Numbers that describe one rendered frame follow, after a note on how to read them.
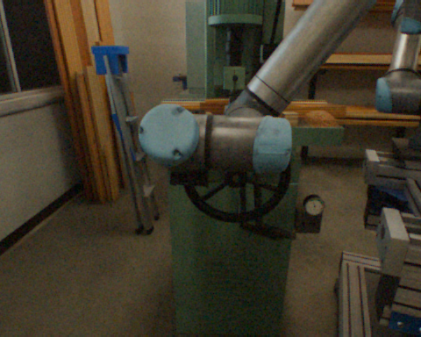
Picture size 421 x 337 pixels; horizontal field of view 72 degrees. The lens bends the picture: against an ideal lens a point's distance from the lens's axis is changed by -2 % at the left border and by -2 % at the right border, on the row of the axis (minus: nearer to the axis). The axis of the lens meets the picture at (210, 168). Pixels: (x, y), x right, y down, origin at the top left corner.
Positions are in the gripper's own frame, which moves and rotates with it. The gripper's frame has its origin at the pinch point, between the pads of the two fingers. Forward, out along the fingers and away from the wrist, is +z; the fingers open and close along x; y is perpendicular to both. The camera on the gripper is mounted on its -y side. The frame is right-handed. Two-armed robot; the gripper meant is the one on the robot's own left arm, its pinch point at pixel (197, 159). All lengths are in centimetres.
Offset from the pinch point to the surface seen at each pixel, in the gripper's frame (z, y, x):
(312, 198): 24.9, 6.8, 34.0
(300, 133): 21.3, -13.0, 28.9
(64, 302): 73, 62, -69
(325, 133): 21.5, -13.4, 36.7
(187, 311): 56, 54, -7
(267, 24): 34, -59, 19
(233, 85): 24.4, -29.3, 7.4
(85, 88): 120, -65, -98
